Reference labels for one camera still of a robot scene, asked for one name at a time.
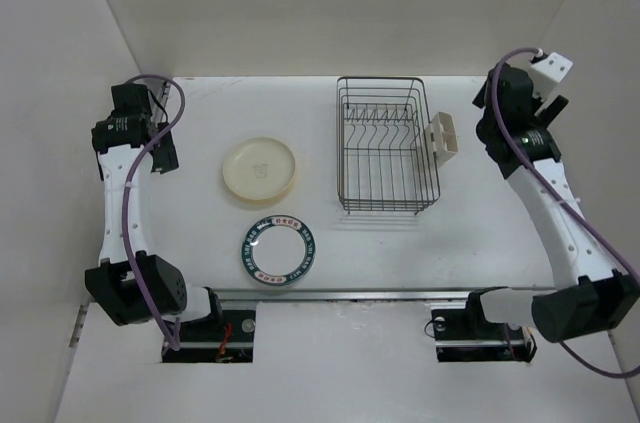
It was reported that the beige cutlery holder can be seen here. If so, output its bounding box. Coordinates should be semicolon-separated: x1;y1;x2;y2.
424;112;459;167

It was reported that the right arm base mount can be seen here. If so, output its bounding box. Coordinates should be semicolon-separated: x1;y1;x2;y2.
423;308;538;364

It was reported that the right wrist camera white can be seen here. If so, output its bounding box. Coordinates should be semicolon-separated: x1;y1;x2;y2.
527;52;573;102

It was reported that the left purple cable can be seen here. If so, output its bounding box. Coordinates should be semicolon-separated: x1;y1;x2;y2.
121;73;187;350

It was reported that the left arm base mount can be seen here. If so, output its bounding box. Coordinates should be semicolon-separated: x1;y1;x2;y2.
161;302;257;364

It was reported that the cream plate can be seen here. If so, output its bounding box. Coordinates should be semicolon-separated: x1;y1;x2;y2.
222;137;297;203

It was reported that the grey patterned plate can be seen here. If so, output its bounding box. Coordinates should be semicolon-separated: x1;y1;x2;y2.
241;214;317;288

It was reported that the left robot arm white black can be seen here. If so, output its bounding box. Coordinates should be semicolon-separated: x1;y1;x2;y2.
85;77;224;340

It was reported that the black wire dish rack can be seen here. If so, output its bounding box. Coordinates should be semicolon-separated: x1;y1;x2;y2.
336;76;441;215

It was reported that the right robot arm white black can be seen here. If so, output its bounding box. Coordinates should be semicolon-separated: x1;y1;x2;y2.
463;53;639;343

